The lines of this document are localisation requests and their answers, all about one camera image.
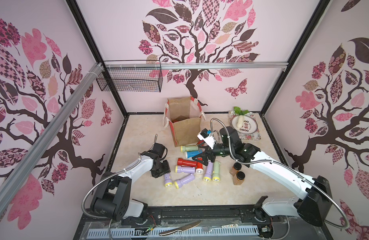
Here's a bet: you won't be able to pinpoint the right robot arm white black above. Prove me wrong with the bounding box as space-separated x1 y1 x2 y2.
194 127 333 227

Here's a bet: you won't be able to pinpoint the burlap tote bag red trim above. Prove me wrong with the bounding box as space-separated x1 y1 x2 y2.
163 96 206 147

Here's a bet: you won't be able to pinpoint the right flexible metal conduit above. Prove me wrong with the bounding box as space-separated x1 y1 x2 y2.
210 118 350 230

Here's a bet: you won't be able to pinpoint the flexible metal conduit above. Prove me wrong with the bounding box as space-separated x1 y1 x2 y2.
80 133 158 220
210 118 350 230

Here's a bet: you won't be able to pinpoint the red flashlight white head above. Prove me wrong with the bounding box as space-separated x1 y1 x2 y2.
196 162 204 175

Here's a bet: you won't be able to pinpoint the purple flashlight centre horizontal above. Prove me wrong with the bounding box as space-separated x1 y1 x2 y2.
175 166 196 174

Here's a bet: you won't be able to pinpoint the red flashlight centre horizontal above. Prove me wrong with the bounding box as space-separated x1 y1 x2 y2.
177 158 197 168

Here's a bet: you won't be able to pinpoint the green flashlight right upright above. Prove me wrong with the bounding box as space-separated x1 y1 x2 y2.
212 161 221 182

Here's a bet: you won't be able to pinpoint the red flashlight by bag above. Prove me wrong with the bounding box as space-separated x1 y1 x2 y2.
197 140 205 148

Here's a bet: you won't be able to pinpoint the spice jar black lid upper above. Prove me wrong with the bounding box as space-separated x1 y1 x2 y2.
229 163 242 176

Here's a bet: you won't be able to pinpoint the spice jar black lid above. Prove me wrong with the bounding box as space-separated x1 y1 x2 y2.
233 171 246 186
229 163 242 176

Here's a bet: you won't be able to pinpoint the purple flashlight bottom diagonal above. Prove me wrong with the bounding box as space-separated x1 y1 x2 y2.
174 174 195 189

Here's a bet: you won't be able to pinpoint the green flashlight near bag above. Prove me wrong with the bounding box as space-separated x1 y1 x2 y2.
180 145 199 153

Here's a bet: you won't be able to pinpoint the spice jar black lid lower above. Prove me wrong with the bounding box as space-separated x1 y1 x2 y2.
233 171 246 186

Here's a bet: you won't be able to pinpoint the white radish toy green leaves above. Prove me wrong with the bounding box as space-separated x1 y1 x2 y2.
234 107 249 129

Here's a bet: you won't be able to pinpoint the floral placemat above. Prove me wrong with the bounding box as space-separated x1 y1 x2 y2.
228 111 261 141

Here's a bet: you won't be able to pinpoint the white patterned plate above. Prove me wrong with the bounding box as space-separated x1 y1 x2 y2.
231 116 258 135

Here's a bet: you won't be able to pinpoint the left flexible metal conduit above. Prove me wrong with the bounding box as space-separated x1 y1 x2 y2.
80 133 158 220

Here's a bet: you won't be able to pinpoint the table knife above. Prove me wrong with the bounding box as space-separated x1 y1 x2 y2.
158 221 202 237

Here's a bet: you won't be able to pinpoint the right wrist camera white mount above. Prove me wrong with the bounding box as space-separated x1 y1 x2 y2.
197 129 221 150

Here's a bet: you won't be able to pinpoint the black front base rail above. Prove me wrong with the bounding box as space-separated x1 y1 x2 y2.
82 196 324 227

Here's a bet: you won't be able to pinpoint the white slotted cable duct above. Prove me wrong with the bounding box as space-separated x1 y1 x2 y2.
86 224 260 240

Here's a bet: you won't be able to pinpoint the back aluminium frame bar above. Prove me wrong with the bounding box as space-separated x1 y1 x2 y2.
104 61 288 70

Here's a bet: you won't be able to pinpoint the aluminium frame bar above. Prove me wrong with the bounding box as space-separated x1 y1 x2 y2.
0 63 103 217
104 61 288 70

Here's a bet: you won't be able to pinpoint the black wire wall basket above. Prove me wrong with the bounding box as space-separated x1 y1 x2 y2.
96 60 163 93

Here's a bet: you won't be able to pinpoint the left aluminium frame bar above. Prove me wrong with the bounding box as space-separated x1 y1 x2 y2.
0 63 103 217

